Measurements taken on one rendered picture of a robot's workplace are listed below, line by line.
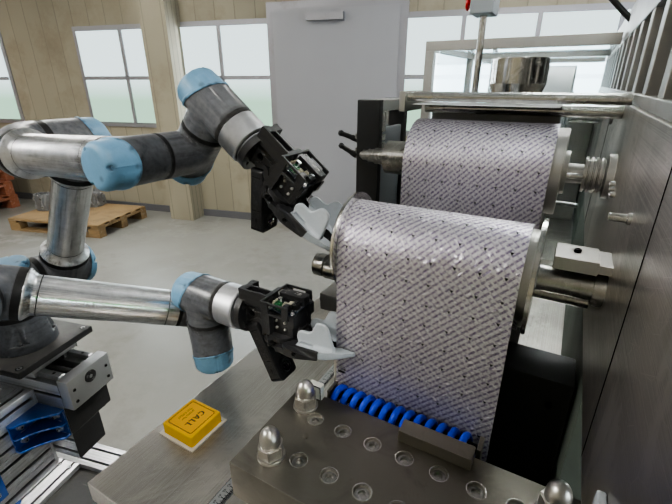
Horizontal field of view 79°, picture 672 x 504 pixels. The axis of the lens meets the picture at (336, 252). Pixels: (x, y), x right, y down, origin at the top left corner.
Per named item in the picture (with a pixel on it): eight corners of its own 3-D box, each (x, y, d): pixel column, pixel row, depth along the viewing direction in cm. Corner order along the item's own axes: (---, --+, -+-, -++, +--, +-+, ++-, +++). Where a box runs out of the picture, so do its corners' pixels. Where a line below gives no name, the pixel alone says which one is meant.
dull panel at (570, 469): (575, 189, 237) (585, 147, 227) (583, 190, 235) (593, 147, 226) (544, 526, 57) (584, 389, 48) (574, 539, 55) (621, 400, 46)
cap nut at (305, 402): (302, 393, 63) (301, 369, 61) (322, 401, 61) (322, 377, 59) (288, 408, 60) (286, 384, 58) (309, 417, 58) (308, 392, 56)
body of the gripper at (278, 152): (307, 184, 58) (252, 125, 60) (279, 222, 63) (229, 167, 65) (333, 174, 65) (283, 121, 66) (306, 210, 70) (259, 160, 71)
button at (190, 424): (194, 407, 78) (193, 397, 77) (222, 421, 74) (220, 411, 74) (164, 433, 72) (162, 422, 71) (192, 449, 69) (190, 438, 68)
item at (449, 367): (337, 385, 66) (338, 282, 59) (489, 443, 55) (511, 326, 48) (336, 386, 66) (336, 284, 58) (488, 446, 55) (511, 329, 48)
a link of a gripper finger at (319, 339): (345, 337, 57) (292, 319, 61) (345, 372, 59) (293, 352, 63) (356, 326, 59) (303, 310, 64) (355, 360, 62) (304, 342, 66)
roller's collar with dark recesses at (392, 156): (392, 170, 85) (394, 138, 83) (420, 173, 82) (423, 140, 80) (380, 175, 80) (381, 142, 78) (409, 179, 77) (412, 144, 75)
